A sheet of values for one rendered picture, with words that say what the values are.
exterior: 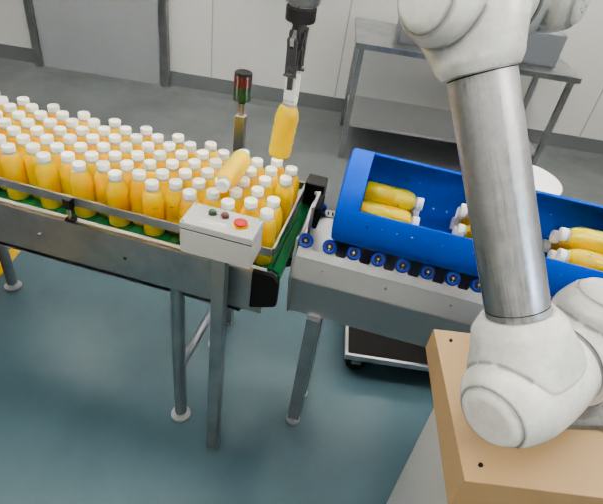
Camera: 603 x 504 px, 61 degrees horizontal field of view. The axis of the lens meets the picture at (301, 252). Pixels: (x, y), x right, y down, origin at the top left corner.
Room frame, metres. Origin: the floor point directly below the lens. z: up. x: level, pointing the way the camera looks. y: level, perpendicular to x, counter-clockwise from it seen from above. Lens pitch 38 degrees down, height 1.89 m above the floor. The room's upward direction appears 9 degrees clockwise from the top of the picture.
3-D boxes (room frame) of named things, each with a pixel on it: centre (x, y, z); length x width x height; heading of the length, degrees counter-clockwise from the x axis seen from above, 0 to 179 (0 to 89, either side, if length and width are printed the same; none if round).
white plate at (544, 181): (1.76, -0.79, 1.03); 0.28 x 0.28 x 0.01
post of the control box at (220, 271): (1.09, 0.22, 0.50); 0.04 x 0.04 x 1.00; 82
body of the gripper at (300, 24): (1.33, 0.10, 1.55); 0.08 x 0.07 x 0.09; 172
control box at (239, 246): (1.09, 0.22, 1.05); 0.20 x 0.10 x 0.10; 82
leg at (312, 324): (1.26, -0.08, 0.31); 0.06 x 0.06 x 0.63; 82
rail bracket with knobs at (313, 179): (1.55, -0.01, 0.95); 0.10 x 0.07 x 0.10; 172
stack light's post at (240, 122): (1.75, 0.30, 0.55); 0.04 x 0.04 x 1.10; 82
